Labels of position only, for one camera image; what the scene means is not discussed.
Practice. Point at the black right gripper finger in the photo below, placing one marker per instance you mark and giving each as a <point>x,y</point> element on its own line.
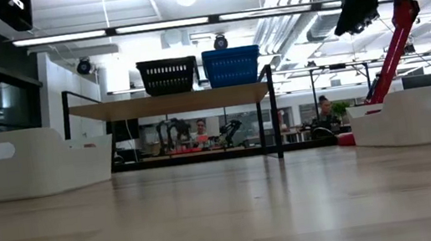
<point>349,17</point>

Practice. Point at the white plastic bin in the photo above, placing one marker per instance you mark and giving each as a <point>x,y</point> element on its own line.
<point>37,175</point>
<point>411,127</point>

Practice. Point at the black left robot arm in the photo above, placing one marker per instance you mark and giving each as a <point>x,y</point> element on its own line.
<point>13,18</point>

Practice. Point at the black background robot arm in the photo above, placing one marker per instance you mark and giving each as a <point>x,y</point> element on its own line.
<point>233,126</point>
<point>174,126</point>

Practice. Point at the green potted plant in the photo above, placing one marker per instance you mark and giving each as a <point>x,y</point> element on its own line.
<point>341,108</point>

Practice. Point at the person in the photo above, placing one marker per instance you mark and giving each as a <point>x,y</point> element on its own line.
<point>200,127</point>
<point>324,105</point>

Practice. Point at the black monitor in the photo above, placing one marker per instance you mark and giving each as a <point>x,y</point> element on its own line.
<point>421,81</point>

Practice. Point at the black ceiling spotlight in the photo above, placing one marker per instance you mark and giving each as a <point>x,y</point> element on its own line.
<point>84,67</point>
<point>220,41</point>

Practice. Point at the overhead light bar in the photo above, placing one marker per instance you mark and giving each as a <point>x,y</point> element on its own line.
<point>164,25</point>

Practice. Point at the black background screen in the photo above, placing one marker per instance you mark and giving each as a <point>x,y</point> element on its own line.
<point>126,129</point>

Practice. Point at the black metal rack frame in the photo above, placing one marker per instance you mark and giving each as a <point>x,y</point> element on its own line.
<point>313,90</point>

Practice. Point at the black rig frame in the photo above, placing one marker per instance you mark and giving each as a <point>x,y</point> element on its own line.
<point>203,157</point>

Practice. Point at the wooden shelf with black frame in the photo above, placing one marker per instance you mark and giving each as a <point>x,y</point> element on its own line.
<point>166,104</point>

